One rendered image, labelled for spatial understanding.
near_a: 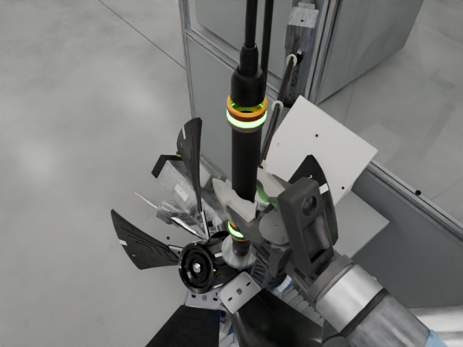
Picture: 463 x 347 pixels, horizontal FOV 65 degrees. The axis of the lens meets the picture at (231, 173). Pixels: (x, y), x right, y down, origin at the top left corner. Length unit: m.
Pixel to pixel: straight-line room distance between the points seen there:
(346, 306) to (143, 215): 2.06
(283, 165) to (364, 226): 0.49
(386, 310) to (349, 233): 0.95
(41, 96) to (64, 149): 0.68
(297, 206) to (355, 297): 0.12
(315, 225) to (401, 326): 0.14
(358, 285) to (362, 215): 1.00
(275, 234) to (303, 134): 0.58
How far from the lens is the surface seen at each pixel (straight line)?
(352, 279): 0.46
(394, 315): 0.46
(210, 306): 0.99
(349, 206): 1.45
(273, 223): 0.48
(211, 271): 0.85
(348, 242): 1.37
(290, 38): 1.03
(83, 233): 2.48
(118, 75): 3.47
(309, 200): 0.41
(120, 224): 1.09
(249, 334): 0.87
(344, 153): 0.97
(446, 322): 0.60
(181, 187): 1.12
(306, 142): 1.01
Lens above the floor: 2.03
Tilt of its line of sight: 52 degrees down
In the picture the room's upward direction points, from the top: straight up
